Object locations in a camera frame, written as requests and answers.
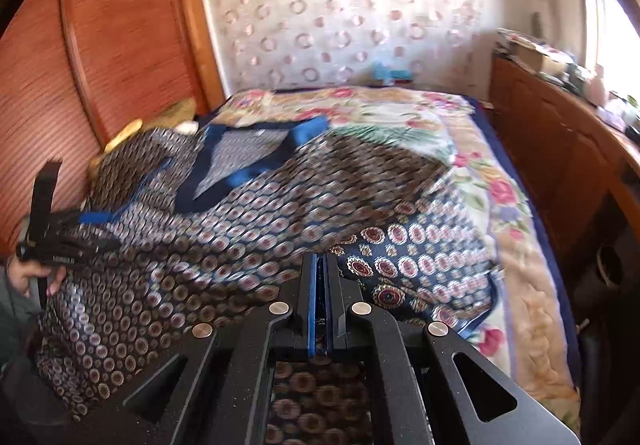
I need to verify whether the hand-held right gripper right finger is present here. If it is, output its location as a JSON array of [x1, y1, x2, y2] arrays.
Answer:
[[322, 253, 581, 445]]

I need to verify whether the navy medallion print garment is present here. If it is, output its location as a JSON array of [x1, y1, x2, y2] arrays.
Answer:
[[30, 117, 502, 445]]

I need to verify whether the wooden headboard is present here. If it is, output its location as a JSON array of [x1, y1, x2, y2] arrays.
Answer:
[[0, 0, 227, 257]]

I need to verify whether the person's left forearm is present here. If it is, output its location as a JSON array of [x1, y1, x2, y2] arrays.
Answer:
[[0, 270, 48, 366]]

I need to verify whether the black chair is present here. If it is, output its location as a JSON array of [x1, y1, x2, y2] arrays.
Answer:
[[570, 202, 640, 426]]

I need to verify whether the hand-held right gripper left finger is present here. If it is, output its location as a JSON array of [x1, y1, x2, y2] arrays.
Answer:
[[80, 252, 319, 445]]

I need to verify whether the floral blanket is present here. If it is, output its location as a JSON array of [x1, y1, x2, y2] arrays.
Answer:
[[220, 87, 583, 432]]

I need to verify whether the person's left hand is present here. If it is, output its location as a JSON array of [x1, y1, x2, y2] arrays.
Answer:
[[7, 256, 67, 298]]

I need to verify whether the cardboard box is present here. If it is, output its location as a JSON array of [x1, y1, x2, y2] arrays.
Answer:
[[514, 42, 572, 76]]

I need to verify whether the circle pattern sheer curtain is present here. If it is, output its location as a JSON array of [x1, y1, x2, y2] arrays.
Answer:
[[199, 0, 501, 100]]

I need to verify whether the window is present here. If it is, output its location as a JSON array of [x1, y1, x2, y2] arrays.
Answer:
[[575, 0, 640, 98]]

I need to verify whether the long wooden cabinet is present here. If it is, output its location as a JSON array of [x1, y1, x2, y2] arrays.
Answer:
[[487, 52, 640, 276]]

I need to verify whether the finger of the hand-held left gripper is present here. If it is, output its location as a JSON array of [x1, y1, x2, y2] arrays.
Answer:
[[30, 160, 119, 239], [16, 229, 122, 267]]

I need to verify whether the yellow patterned cloth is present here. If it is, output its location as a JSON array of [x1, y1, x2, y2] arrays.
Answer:
[[87, 97, 197, 170]]

